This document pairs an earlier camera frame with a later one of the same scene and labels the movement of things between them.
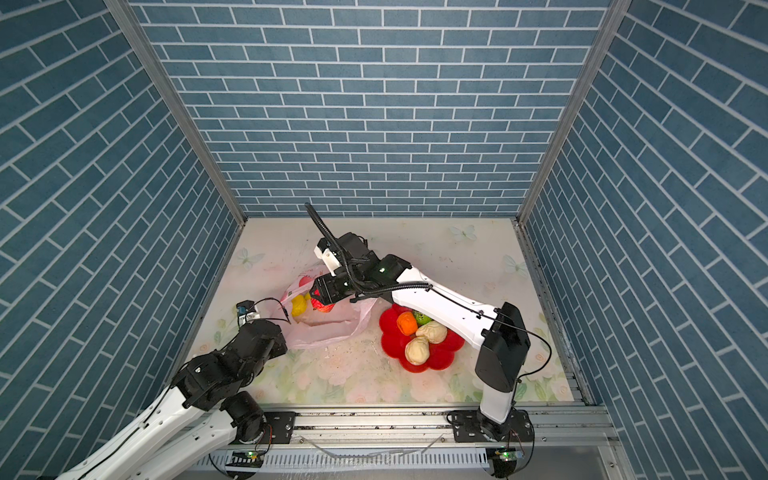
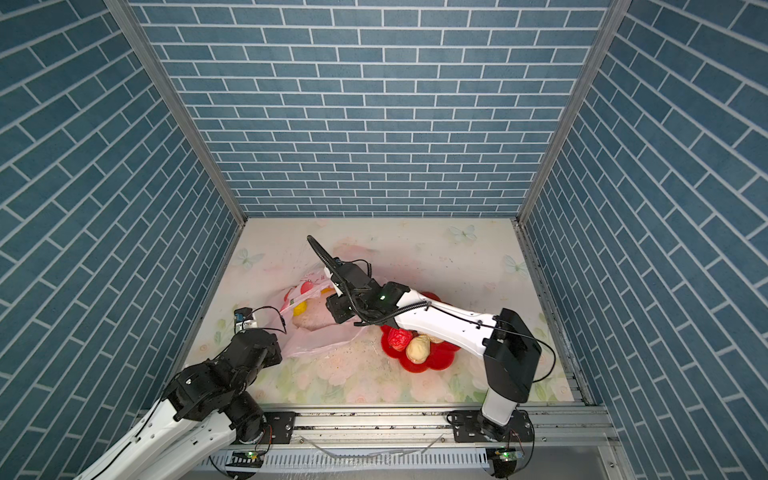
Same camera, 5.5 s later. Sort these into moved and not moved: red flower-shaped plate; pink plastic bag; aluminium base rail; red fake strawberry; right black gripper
Moved: red fake strawberry; right black gripper; pink plastic bag
Not moved: aluminium base rail; red flower-shaped plate
